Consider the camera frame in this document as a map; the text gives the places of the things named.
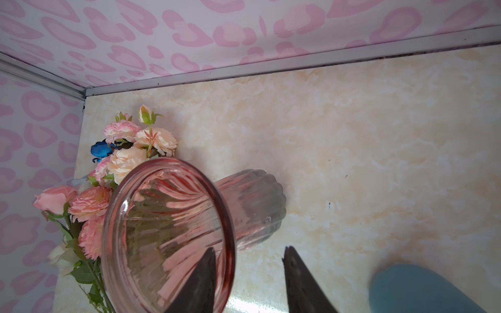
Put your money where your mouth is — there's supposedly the pink rose stem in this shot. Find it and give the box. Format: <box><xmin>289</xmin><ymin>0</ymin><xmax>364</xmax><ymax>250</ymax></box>
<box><xmin>33</xmin><ymin>186</ymin><xmax>78</xmax><ymax>238</ymax></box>

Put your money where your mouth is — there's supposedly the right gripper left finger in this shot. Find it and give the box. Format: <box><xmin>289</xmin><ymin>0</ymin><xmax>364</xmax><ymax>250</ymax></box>
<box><xmin>165</xmin><ymin>248</ymin><xmax>217</xmax><ymax>313</ymax></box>

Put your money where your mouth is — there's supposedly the teal ceramic vase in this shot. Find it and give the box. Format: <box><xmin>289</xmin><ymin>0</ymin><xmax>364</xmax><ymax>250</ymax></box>
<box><xmin>369</xmin><ymin>263</ymin><xmax>485</xmax><ymax>312</ymax></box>

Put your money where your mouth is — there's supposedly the peach rose spray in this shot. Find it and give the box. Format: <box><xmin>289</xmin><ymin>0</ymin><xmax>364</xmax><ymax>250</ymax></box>
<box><xmin>94</xmin><ymin>105</ymin><xmax>178</xmax><ymax>185</ymax></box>

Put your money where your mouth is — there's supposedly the blue rose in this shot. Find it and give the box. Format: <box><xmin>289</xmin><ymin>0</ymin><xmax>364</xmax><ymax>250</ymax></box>
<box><xmin>91</xmin><ymin>140</ymin><xmax>116</xmax><ymax>163</ymax></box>

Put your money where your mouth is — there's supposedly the white rose stem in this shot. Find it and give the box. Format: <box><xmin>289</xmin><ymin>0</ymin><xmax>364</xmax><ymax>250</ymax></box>
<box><xmin>48</xmin><ymin>243</ymin><xmax>80</xmax><ymax>276</ymax></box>

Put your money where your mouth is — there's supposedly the red glass vase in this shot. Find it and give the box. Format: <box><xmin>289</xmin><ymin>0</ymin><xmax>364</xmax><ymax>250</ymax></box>
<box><xmin>101</xmin><ymin>157</ymin><xmax>287</xmax><ymax>312</ymax></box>

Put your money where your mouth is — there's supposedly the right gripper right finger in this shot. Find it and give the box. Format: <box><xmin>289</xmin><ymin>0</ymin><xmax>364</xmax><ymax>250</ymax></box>
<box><xmin>283</xmin><ymin>246</ymin><xmax>338</xmax><ymax>313</ymax></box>

